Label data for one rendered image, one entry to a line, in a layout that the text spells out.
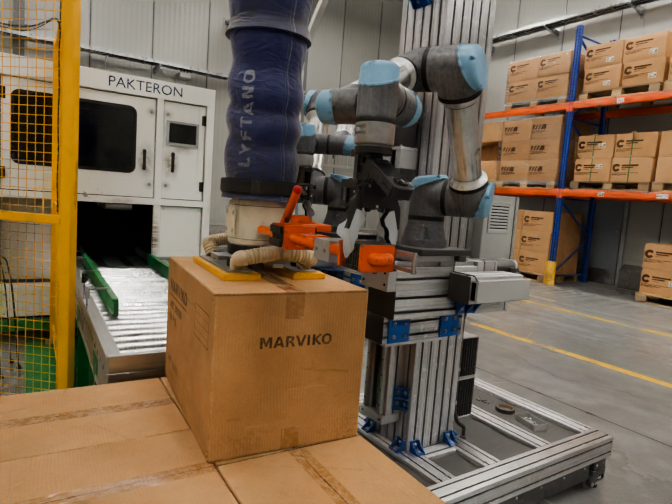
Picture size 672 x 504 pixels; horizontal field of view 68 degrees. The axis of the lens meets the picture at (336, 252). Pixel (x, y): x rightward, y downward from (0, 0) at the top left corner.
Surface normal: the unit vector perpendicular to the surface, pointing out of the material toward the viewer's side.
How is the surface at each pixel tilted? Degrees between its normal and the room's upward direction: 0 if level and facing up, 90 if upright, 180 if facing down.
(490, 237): 90
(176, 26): 90
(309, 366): 90
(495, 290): 90
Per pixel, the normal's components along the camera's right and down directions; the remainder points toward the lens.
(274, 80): 0.31, -0.11
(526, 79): -0.83, 0.02
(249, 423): 0.46, 0.13
